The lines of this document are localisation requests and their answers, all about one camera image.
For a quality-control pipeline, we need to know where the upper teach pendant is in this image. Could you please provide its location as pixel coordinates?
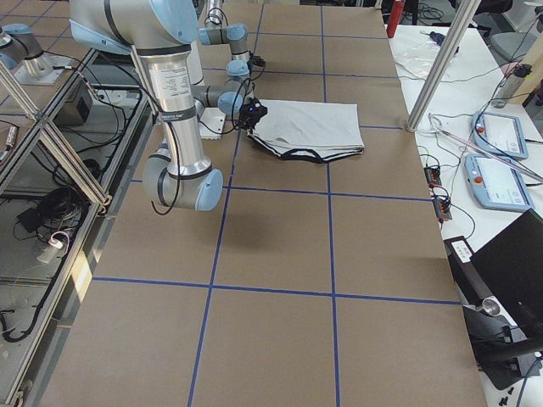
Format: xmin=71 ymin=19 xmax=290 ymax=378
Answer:
xmin=472 ymin=112 xmax=529 ymax=159

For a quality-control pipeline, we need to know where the metal reacher grabber tool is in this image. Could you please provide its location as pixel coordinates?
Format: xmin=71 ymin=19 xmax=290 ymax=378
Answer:
xmin=428 ymin=112 xmax=542 ymax=184

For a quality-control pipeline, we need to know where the orange black adapter box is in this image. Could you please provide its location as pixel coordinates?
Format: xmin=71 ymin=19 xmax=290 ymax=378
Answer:
xmin=423 ymin=166 xmax=442 ymax=188

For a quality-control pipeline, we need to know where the grey cartoon print t-shirt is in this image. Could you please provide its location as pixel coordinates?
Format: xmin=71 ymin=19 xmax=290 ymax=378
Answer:
xmin=248 ymin=99 xmax=365 ymax=164

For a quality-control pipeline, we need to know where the grey water bottle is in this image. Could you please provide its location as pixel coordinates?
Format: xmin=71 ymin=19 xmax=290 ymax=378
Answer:
xmin=490 ymin=64 xmax=532 ymax=109

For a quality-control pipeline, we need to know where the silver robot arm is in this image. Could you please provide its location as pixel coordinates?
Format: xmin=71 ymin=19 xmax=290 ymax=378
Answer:
xmin=70 ymin=1 xmax=267 ymax=211
xmin=199 ymin=0 xmax=252 ymax=64

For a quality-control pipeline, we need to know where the teach pendant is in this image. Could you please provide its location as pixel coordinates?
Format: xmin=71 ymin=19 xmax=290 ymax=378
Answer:
xmin=464 ymin=153 xmax=535 ymax=213
xmin=472 ymin=112 xmax=529 ymax=159

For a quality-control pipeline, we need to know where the red bottle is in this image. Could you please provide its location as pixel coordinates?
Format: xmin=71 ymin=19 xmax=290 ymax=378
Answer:
xmin=386 ymin=0 xmax=406 ymax=38

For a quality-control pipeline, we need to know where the lower teach pendant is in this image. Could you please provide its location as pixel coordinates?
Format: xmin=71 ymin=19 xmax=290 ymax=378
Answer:
xmin=464 ymin=153 xmax=535 ymax=213

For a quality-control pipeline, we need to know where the black laptop computer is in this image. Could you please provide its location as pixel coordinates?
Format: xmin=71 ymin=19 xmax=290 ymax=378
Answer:
xmin=445 ymin=209 xmax=542 ymax=337

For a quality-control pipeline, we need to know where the black monitor stand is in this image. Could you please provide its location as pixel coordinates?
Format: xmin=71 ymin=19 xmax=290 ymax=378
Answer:
xmin=462 ymin=306 xmax=542 ymax=390

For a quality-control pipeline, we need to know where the aluminium frame post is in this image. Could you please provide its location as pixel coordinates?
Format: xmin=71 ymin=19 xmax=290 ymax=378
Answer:
xmin=406 ymin=0 xmax=481 ymax=132

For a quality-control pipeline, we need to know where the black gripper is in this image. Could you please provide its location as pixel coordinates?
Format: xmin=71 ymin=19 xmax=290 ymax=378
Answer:
xmin=237 ymin=98 xmax=268 ymax=130

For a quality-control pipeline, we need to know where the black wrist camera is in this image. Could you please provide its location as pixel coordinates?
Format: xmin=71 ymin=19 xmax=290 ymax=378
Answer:
xmin=249 ymin=55 xmax=266 ymax=68

